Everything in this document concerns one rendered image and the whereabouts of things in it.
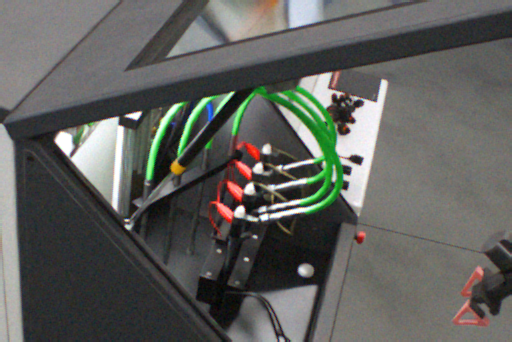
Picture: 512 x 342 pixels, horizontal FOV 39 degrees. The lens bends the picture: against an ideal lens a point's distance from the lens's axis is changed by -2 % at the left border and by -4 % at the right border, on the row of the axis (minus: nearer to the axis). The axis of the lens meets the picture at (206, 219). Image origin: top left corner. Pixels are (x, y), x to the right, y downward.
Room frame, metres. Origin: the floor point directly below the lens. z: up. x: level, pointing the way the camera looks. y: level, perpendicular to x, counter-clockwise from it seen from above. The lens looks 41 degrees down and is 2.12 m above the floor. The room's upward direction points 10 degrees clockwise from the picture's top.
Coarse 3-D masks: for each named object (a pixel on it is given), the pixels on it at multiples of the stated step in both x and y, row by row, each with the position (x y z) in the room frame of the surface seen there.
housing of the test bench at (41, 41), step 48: (0, 0) 1.21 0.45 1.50; (48, 0) 1.24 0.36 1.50; (96, 0) 1.27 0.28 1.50; (0, 48) 1.04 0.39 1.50; (48, 48) 1.07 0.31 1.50; (0, 96) 0.90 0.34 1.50; (0, 144) 0.88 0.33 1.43; (0, 192) 0.88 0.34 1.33; (0, 240) 0.88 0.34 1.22; (0, 288) 0.88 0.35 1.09; (0, 336) 0.89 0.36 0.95
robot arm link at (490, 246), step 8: (504, 232) 1.16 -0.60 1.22; (488, 240) 1.17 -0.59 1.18; (496, 240) 1.15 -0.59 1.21; (504, 240) 1.13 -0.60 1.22; (488, 248) 1.14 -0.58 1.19; (496, 248) 1.13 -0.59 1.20; (504, 248) 1.13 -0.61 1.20; (488, 256) 1.13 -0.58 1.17; (496, 256) 1.12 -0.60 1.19; (504, 256) 1.12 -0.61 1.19; (496, 264) 1.12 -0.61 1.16; (504, 264) 1.11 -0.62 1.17
